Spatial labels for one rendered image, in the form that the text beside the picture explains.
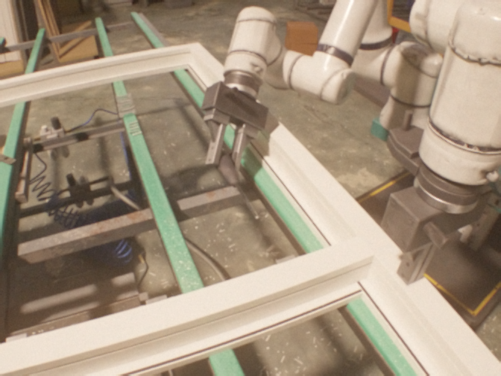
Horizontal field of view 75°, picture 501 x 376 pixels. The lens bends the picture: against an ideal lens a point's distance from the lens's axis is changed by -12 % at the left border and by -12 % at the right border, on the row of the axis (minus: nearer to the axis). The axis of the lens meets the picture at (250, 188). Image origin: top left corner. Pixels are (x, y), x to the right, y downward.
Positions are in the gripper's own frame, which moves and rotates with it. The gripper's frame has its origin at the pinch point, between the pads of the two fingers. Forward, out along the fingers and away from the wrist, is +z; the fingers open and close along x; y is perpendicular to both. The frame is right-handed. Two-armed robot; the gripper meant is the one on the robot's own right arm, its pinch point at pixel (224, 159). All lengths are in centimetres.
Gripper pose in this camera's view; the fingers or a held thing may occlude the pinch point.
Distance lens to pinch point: 72.3
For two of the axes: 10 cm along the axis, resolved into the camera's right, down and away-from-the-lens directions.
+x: 7.5, 2.6, 6.1
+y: 6.3, 0.0, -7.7
